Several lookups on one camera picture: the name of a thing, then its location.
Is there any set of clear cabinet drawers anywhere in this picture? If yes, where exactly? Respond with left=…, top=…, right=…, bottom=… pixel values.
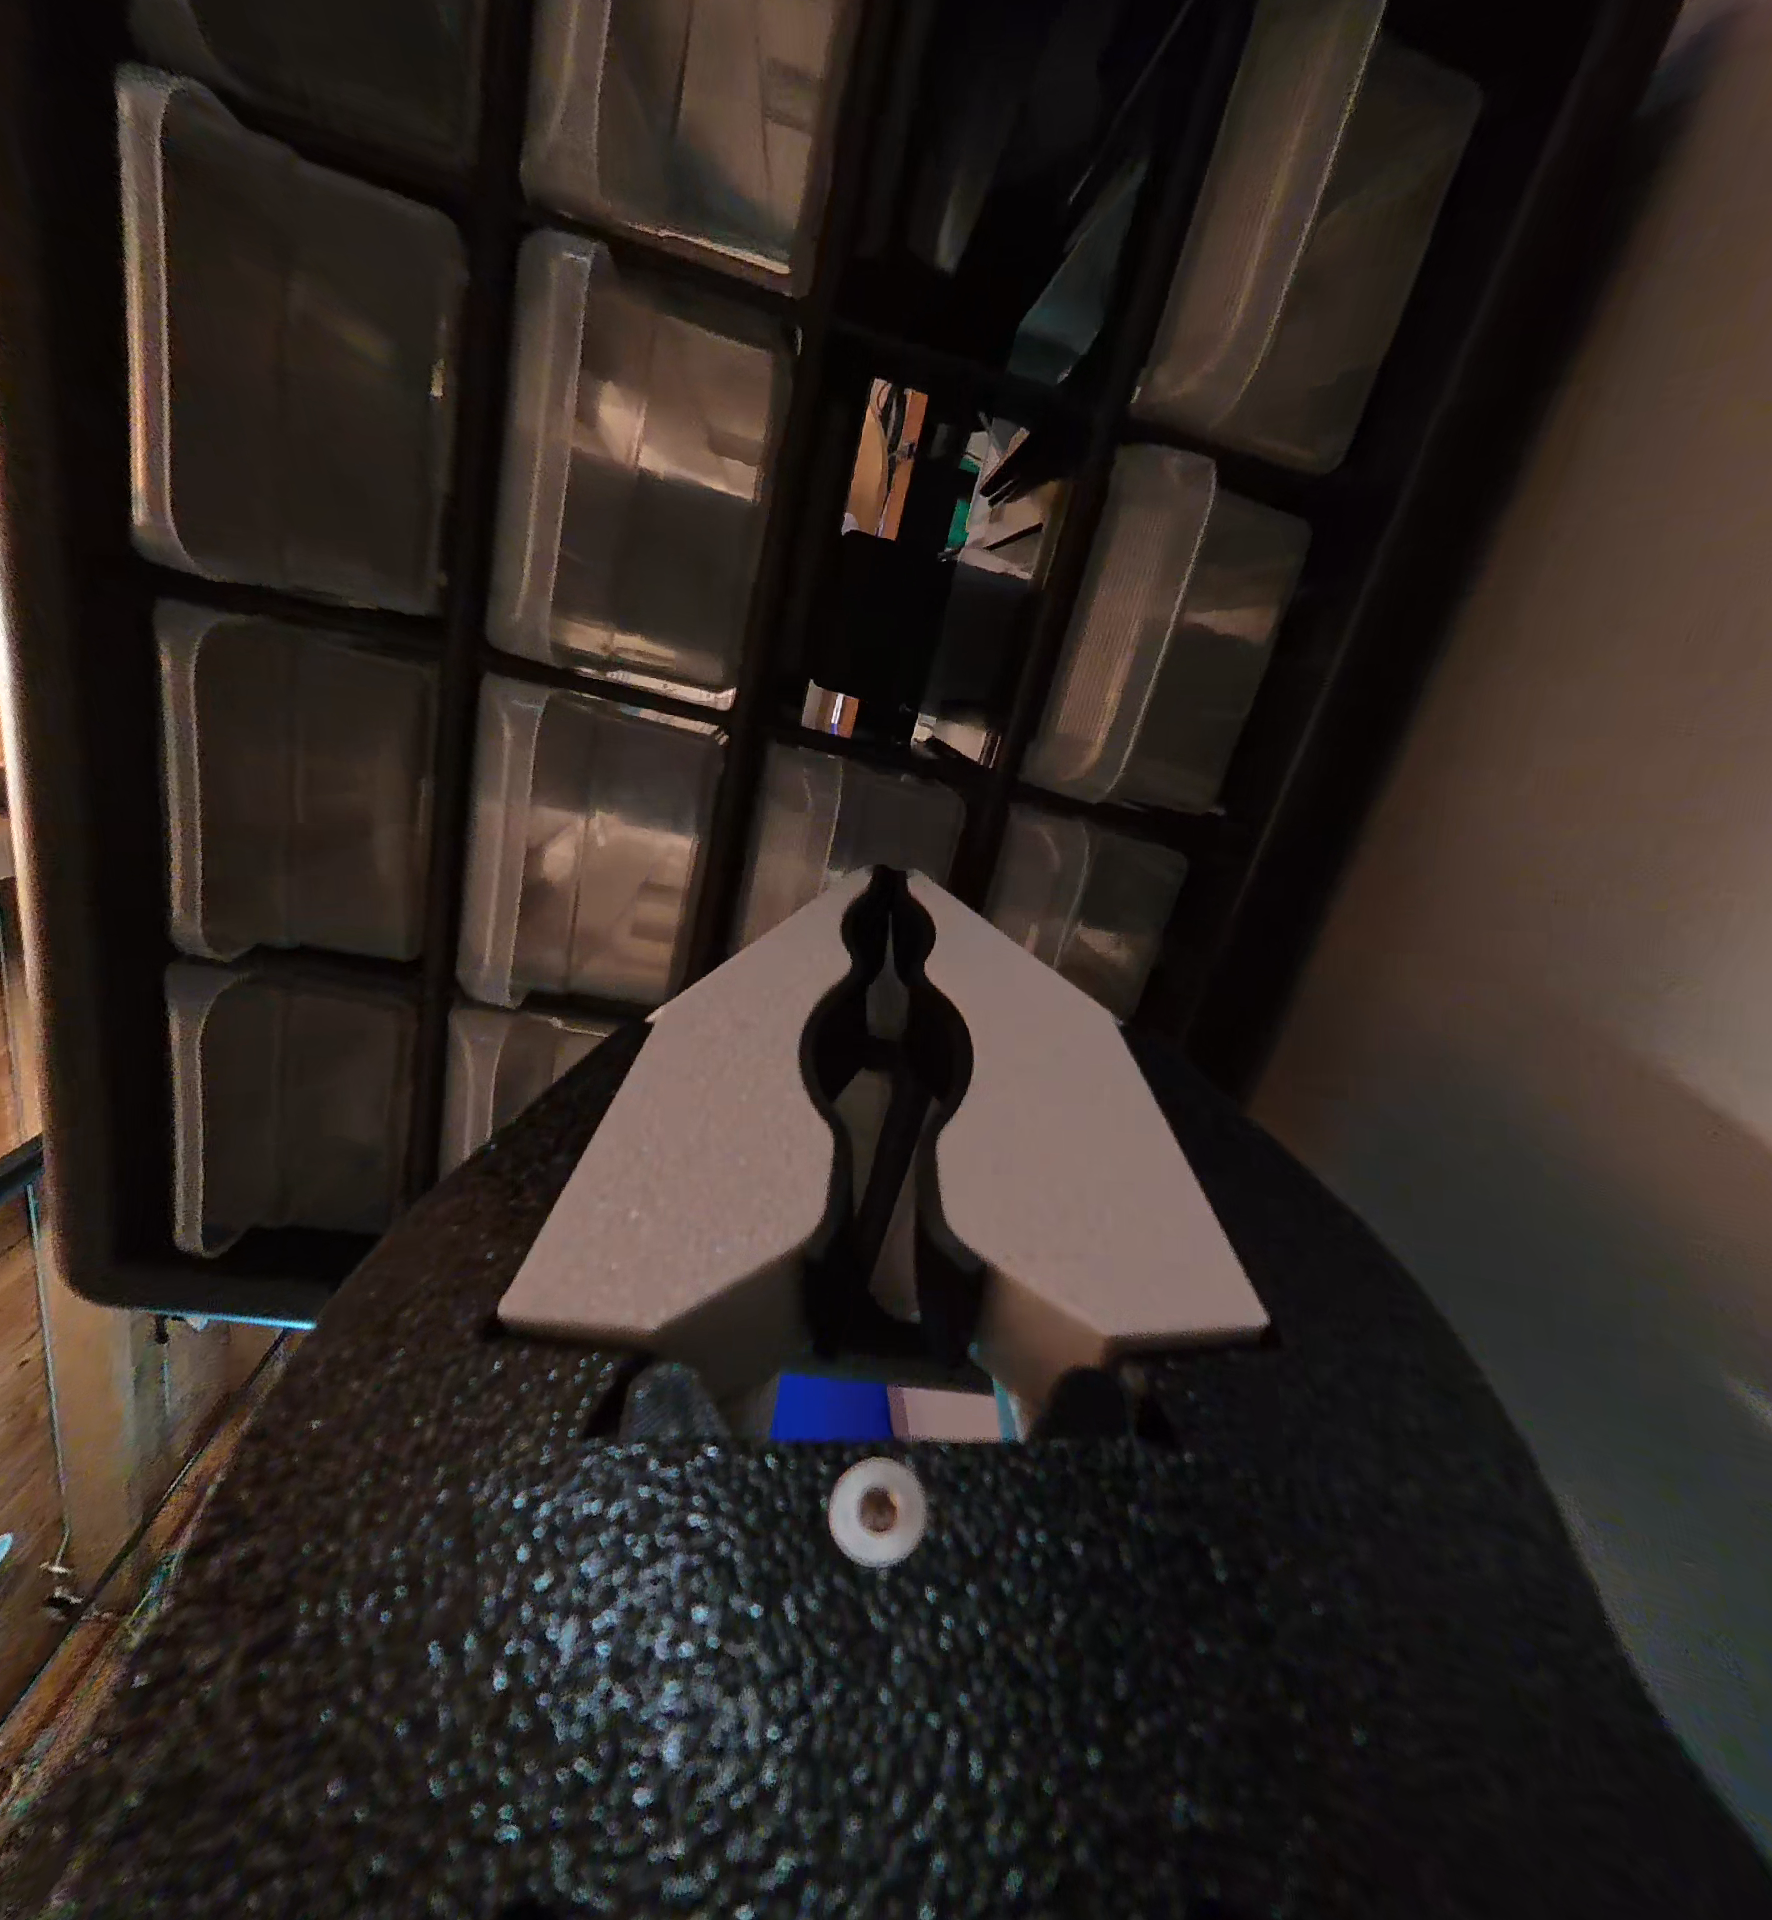
left=112, top=0, right=1488, bottom=1261

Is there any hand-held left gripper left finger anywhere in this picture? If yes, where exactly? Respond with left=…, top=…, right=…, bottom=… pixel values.
left=492, top=863, right=894, bottom=1434

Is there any black drawer cabinet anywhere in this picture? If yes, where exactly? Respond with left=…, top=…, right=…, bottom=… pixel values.
left=0, top=0, right=1682, bottom=1321

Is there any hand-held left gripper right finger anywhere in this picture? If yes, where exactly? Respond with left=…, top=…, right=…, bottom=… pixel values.
left=894, top=863, right=1271, bottom=1439

